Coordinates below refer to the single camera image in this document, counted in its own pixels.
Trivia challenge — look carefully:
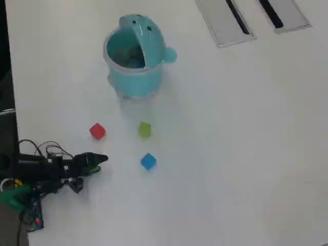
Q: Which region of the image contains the white cable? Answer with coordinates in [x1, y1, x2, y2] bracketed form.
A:
[0, 178, 16, 193]

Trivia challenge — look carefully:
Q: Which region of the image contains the black power cable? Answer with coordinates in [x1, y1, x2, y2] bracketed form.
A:
[15, 214, 25, 246]

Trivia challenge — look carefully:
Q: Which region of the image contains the teal whale-shaped bin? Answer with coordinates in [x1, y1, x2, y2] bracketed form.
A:
[103, 14, 178, 99]

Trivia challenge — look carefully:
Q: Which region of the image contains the green table clamp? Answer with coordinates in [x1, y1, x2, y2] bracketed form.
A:
[0, 186, 34, 212]

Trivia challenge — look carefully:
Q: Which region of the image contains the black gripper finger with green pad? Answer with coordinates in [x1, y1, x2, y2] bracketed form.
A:
[74, 152, 109, 170]
[79, 166, 102, 178]

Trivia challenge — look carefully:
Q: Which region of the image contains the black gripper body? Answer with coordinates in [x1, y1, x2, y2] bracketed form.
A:
[55, 156, 82, 180]

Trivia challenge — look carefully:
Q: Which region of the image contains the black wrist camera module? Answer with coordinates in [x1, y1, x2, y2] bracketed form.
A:
[67, 176, 85, 195]

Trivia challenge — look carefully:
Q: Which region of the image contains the silver table cable grommet plate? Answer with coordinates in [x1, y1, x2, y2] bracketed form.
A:
[253, 0, 312, 35]
[195, 0, 257, 48]

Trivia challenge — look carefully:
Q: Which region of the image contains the black furniture beside table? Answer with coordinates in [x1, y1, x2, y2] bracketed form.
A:
[0, 0, 21, 180]

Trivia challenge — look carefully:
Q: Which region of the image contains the green cube block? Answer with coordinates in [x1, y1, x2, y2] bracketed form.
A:
[138, 121, 152, 138]

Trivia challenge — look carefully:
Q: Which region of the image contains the blue cube block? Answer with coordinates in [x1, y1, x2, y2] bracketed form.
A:
[140, 153, 157, 172]

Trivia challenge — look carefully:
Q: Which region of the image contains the blue circuit board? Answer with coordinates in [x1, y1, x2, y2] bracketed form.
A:
[22, 196, 45, 233]

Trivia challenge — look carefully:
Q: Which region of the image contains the red cube block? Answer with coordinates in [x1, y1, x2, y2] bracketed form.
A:
[89, 122, 107, 140]

